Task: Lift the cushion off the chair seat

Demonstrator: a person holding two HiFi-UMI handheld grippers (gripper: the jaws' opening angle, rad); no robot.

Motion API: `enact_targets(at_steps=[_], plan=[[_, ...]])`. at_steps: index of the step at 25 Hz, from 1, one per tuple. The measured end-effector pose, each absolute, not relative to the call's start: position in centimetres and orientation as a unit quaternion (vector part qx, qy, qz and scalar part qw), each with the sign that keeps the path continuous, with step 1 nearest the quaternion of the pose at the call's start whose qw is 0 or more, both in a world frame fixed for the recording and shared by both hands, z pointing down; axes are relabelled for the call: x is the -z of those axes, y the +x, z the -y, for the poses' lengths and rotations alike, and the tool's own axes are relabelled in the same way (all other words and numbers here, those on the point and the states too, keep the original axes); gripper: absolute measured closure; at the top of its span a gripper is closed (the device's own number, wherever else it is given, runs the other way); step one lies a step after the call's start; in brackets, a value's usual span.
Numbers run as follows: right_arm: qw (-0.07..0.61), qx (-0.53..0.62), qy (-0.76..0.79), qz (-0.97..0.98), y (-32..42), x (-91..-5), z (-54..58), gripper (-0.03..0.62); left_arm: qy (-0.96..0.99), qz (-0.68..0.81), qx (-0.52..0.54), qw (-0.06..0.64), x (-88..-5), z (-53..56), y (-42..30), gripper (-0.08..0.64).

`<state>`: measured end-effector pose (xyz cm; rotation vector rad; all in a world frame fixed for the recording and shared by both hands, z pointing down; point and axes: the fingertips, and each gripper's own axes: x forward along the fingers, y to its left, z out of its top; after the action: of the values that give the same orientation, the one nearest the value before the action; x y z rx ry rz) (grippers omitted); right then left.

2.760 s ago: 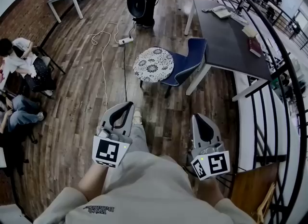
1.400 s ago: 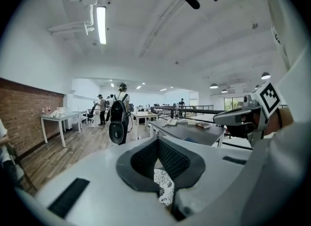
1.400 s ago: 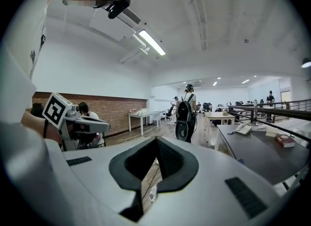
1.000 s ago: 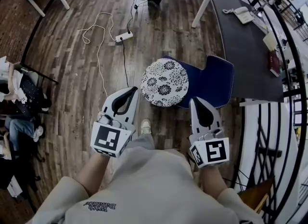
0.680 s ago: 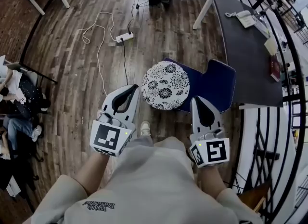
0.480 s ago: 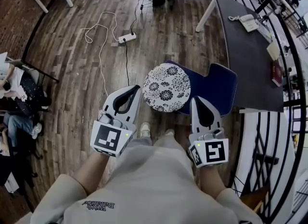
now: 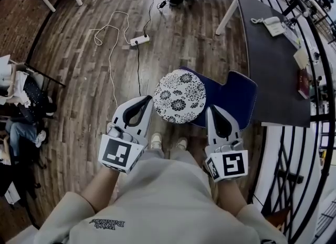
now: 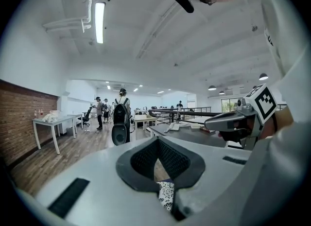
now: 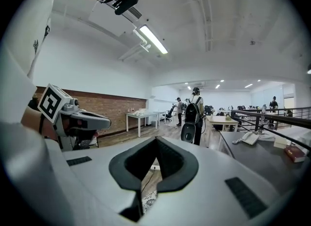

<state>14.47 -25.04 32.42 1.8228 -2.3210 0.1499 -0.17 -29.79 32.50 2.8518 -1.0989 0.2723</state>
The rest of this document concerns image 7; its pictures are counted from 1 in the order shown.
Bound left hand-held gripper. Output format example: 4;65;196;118
98;96;154;175

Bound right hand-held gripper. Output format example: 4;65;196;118
204;105;249;183

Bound blue upholstered chair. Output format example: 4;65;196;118
179;66;258;131

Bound round floral white cushion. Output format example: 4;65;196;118
153;70;207;124

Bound person's left forearm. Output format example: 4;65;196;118
81;169;120;214

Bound person's right forearm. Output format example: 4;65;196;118
217;179;249;216

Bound person's left shoe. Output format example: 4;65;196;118
150;132;163;150

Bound person's shoe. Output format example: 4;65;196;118
150;132;163;150
176;137;188;151

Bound person's right shoe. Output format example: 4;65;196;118
176;137;188;151

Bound dark grey desk white legs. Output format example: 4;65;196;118
215;0;312;128

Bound white power strip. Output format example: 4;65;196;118
130;34;150;46

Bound person's beige clothing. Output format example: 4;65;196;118
34;148;289;244

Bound red book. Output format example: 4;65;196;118
297;69;311;100

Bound brown wooden board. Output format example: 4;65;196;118
267;206;292;230

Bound beige book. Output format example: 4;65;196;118
293;47;309;70

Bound black metal railing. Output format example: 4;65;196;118
236;0;336;244

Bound white desk telephone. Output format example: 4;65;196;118
250;16;288;37

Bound black cable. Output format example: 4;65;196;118
143;0;170;38
136;45;142;98

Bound white cable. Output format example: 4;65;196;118
90;11;132;109

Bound black metal rod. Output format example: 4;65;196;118
23;63;66;88

